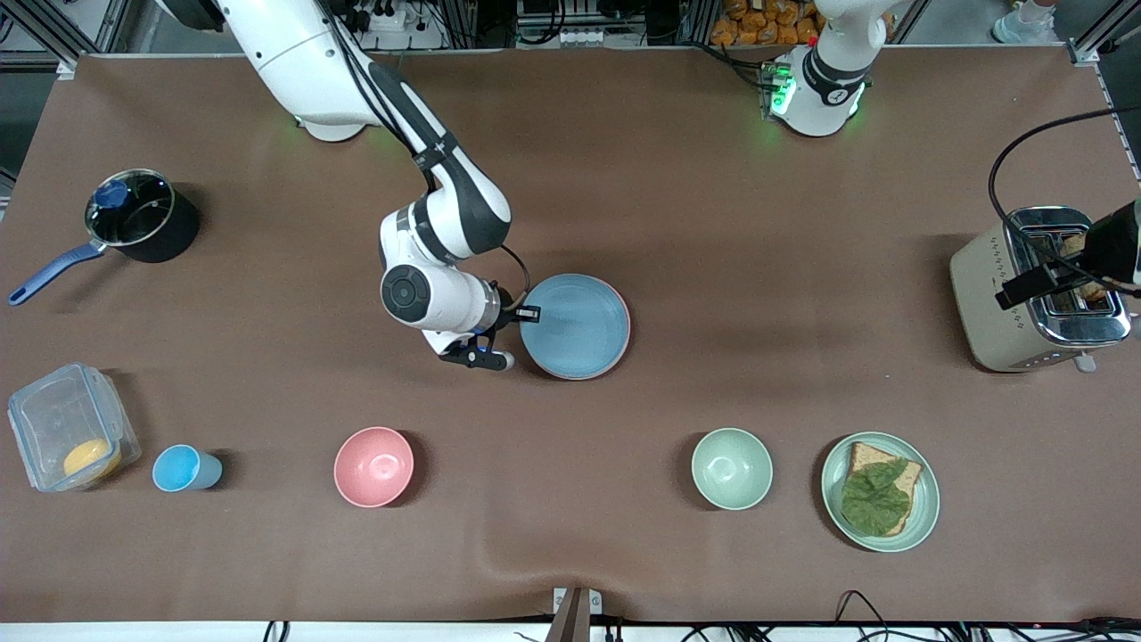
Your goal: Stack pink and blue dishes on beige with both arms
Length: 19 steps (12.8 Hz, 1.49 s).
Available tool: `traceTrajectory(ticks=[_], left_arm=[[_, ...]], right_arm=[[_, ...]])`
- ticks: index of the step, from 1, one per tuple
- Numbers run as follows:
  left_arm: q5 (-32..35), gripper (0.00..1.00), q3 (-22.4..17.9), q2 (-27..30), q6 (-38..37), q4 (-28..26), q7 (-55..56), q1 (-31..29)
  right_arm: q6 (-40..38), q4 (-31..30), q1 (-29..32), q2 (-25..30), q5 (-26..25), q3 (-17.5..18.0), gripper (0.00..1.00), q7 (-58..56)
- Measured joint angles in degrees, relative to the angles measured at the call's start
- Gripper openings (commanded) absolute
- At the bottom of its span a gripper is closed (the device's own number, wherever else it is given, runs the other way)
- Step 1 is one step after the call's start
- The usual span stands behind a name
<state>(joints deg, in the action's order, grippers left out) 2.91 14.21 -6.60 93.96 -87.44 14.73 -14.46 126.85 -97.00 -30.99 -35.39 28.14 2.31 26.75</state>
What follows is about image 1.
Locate blue plate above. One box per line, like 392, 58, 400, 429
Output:
520, 274, 630, 381

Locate beige and chrome toaster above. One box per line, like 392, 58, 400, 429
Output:
948, 206, 1133, 374

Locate brown bread slice in toaster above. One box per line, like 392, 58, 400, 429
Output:
1061, 232, 1115, 301

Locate pink bowl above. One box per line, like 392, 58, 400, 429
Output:
333, 426, 415, 509

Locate toast slice under lettuce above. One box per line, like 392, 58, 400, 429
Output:
847, 441, 923, 537

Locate white shoe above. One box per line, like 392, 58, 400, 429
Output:
992, 0, 1059, 44

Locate green plate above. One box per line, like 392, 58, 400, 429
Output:
821, 432, 941, 554

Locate green bowl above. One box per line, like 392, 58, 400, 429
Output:
691, 428, 774, 512

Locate green lettuce leaf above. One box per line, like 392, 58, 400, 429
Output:
840, 459, 912, 537

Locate white power strip with plugs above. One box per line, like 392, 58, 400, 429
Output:
343, 0, 447, 50

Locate blue cup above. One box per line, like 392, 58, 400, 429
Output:
152, 444, 224, 493

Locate orange snack bags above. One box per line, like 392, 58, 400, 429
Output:
710, 0, 825, 47

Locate orange round food item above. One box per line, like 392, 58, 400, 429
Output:
62, 439, 122, 482

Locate clear plastic container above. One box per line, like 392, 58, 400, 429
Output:
7, 362, 142, 493

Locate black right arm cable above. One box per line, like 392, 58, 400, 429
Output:
316, 0, 534, 313

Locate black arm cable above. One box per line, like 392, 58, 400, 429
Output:
988, 105, 1141, 295
316, 0, 534, 313

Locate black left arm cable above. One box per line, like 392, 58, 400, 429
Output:
988, 105, 1141, 295

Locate aluminium frame post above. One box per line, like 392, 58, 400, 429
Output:
1067, 0, 1141, 65

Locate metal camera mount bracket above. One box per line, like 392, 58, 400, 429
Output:
553, 587, 603, 642

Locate black pot with blue handle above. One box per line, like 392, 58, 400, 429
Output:
9, 169, 201, 307

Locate black cable at table edge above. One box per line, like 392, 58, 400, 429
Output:
833, 588, 901, 642

